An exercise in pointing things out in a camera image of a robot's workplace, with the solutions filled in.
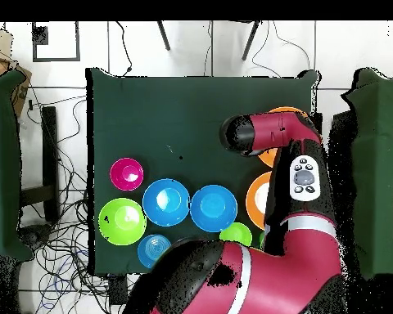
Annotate dark green table cloth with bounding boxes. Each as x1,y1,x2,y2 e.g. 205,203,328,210
85,67,322,276

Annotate small pink plastic bowl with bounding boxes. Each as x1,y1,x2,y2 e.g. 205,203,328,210
110,157,145,191

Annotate black floor stand bar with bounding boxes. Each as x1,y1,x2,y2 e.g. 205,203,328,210
19,105,61,223

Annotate small green plastic bowl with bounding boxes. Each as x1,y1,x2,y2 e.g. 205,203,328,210
219,222,253,247

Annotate large green plastic bowl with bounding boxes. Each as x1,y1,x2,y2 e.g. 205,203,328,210
97,197,147,246

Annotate large orange plastic bowl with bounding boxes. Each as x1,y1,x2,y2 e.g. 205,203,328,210
245,171,273,230
256,105,310,168

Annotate blue plastic bowl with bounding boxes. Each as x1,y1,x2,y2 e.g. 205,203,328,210
189,184,239,234
142,178,191,227

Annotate black power strip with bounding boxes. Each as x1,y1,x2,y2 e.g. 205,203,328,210
108,275,129,307

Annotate green cloth covered table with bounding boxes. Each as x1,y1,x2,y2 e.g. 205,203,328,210
0,70,34,262
341,67,393,279

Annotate black square frame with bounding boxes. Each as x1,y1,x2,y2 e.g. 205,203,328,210
31,20,81,63

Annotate black tripod leg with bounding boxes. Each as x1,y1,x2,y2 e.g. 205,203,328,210
241,20,262,62
156,20,172,52

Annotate small translucent blue bowl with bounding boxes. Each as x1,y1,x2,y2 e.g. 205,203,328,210
137,234,172,269

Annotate thin black floor cable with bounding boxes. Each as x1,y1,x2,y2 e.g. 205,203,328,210
115,20,134,75

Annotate black box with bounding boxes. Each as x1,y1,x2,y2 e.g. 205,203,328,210
328,110,359,191

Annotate black stand base with knob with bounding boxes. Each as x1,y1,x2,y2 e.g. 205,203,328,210
18,224,54,250

